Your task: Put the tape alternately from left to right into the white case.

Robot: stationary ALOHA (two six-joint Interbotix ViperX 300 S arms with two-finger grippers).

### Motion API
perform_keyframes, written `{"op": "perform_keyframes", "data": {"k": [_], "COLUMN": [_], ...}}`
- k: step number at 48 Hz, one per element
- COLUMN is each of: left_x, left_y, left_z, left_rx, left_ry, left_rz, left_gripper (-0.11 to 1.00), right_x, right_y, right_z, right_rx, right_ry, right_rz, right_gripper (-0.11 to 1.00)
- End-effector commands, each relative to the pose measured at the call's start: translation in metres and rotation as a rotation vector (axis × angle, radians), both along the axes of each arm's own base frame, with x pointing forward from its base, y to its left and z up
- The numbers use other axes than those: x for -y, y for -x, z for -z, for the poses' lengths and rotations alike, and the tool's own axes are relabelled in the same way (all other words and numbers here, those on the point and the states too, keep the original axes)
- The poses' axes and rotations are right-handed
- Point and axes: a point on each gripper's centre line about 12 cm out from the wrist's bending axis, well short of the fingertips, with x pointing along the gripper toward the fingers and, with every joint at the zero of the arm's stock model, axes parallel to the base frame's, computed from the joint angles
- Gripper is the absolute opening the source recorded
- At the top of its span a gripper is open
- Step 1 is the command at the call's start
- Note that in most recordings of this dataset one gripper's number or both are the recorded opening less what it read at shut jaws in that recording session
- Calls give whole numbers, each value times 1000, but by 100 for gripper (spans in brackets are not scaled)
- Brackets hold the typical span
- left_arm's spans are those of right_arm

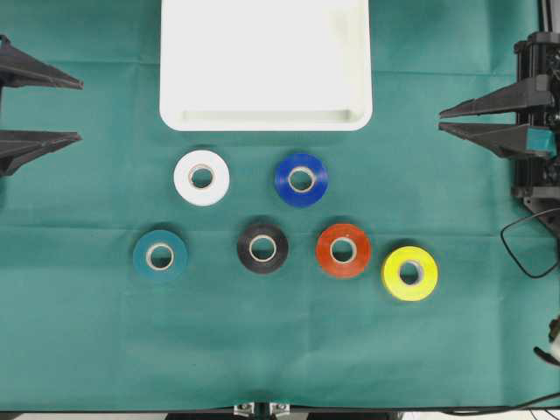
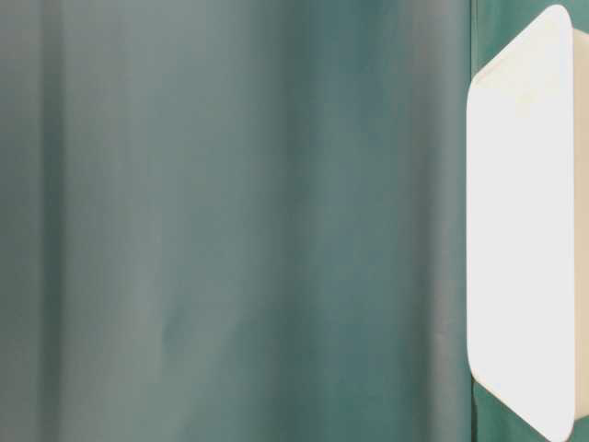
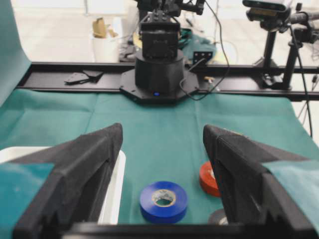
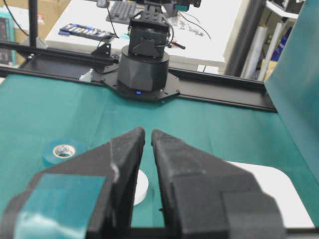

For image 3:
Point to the black camera on stand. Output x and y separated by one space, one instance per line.
271 14

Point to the white box with cardboard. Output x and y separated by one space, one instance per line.
106 39

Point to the black aluminium rail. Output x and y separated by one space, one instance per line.
120 78

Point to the blue tape roll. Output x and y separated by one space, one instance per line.
163 202

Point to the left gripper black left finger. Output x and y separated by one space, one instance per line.
75 189

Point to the black tape roll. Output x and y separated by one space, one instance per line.
218 218

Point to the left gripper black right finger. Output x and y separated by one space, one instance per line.
267 193

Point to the red tape roll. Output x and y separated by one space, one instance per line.
207 180

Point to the green table cloth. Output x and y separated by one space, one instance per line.
160 142

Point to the white plastic tray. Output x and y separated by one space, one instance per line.
110 210

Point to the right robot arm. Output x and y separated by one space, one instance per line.
159 75

